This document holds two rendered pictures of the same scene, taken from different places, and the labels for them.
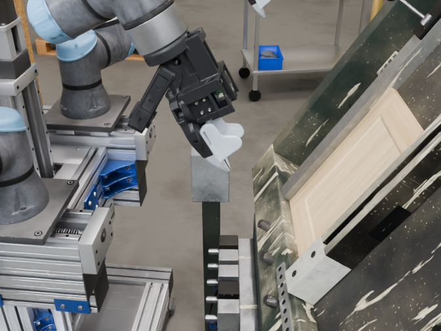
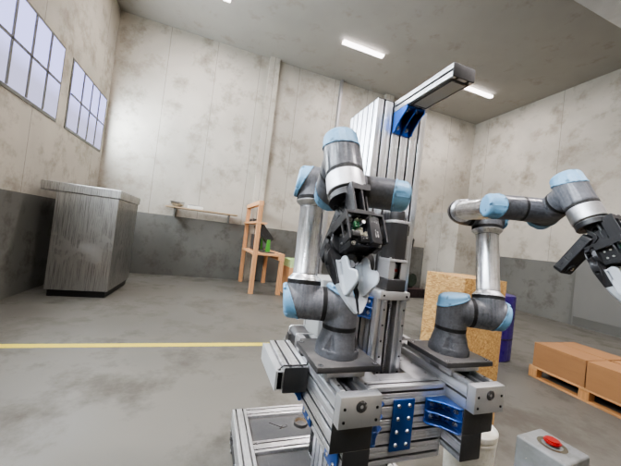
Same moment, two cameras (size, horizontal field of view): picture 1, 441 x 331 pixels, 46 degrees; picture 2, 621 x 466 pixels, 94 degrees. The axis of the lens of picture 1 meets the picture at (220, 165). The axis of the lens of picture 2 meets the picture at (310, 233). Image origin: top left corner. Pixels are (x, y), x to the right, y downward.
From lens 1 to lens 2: 0.63 m
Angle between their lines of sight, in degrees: 70
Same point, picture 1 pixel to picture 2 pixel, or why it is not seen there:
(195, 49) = (348, 192)
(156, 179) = not seen: outside the picture
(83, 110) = (438, 344)
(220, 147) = (347, 279)
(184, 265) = not seen: outside the picture
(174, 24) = (343, 176)
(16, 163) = (337, 318)
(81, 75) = (444, 318)
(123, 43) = (494, 314)
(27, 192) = (336, 341)
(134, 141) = (467, 389)
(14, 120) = not seen: hidden behind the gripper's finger
